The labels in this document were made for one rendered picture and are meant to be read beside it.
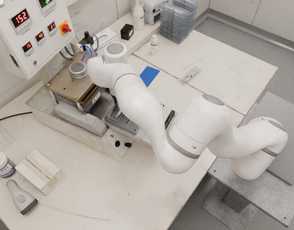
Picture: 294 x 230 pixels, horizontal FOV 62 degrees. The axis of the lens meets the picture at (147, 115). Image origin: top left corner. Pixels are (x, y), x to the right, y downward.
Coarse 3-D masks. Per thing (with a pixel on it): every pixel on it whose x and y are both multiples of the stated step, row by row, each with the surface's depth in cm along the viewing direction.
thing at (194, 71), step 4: (192, 68) 160; (196, 68) 160; (188, 72) 158; (192, 72) 158; (196, 72) 158; (184, 76) 156; (188, 76) 156; (192, 76) 156; (180, 80) 154; (184, 80) 154; (188, 80) 154
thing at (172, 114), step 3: (171, 111) 111; (174, 111) 111; (171, 114) 110; (174, 114) 112; (168, 117) 109; (171, 117) 109; (168, 120) 108; (165, 123) 107; (168, 123) 108; (165, 126) 106; (165, 129) 106
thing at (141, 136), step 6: (168, 108) 117; (168, 114) 115; (102, 120) 113; (108, 126) 114; (114, 126) 111; (168, 126) 111; (120, 132) 112; (126, 132) 109; (138, 132) 109; (144, 132) 109; (132, 138) 111; (138, 138) 108; (144, 138) 108; (150, 144) 107
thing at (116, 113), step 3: (117, 105) 114; (114, 108) 113; (117, 108) 113; (111, 111) 112; (114, 111) 112; (117, 111) 112; (120, 111) 112; (111, 114) 111; (114, 114) 111; (117, 114) 111; (120, 114) 111; (111, 117) 110; (114, 117) 110; (117, 117) 110
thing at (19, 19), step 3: (21, 12) 87; (24, 12) 88; (18, 15) 86; (21, 15) 88; (24, 15) 89; (15, 18) 86; (18, 18) 87; (21, 18) 88; (24, 18) 89; (15, 21) 86; (18, 21) 87; (21, 21) 88; (18, 24) 88
